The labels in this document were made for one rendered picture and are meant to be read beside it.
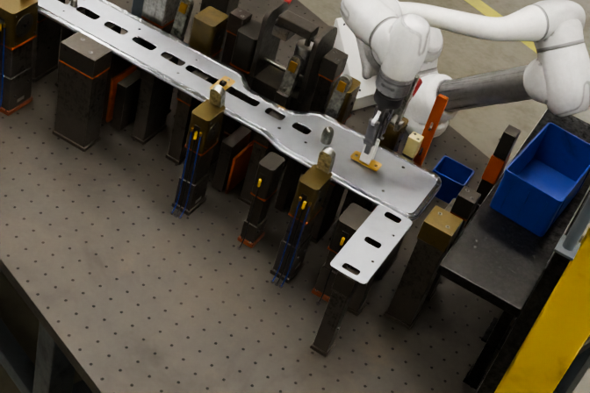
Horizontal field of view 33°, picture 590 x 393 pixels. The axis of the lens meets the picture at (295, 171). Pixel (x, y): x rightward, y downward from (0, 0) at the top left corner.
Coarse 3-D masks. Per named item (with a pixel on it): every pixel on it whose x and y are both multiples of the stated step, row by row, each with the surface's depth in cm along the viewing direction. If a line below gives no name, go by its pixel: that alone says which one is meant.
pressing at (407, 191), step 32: (96, 0) 302; (96, 32) 290; (128, 32) 293; (160, 32) 297; (160, 64) 285; (192, 64) 289; (224, 64) 291; (192, 96) 279; (256, 96) 284; (256, 128) 274; (288, 128) 276; (320, 128) 279; (352, 160) 272; (384, 160) 275; (384, 192) 265; (416, 192) 268
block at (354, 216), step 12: (348, 216) 258; (360, 216) 259; (336, 228) 257; (348, 228) 255; (336, 240) 259; (348, 240) 257; (336, 252) 261; (324, 264) 268; (324, 276) 269; (324, 288) 269
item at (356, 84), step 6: (354, 78) 289; (354, 84) 287; (360, 84) 288; (348, 90) 284; (354, 90) 285; (330, 96) 287; (348, 96) 284; (354, 96) 288; (348, 102) 286; (354, 102) 292; (342, 108) 287; (348, 108) 289; (342, 114) 288; (348, 114) 292; (342, 120) 290
